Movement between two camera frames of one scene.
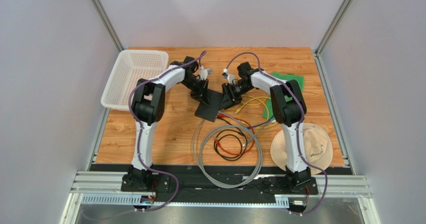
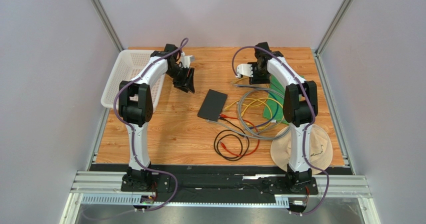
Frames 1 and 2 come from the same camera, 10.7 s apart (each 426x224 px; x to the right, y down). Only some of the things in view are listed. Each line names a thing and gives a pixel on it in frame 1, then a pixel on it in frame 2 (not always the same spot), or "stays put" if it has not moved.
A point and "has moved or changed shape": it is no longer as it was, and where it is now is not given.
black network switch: [209, 113] stays put
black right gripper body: [230, 94] -> [258, 78]
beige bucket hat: [318, 148] stays put
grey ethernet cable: [261, 159] -> [248, 134]
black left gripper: [203, 91] -> [186, 83]
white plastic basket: [131, 66] stays put
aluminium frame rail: [99, 182] stays put
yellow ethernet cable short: [259, 128] has moved or changed shape
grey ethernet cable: [201, 153] has moved or changed shape
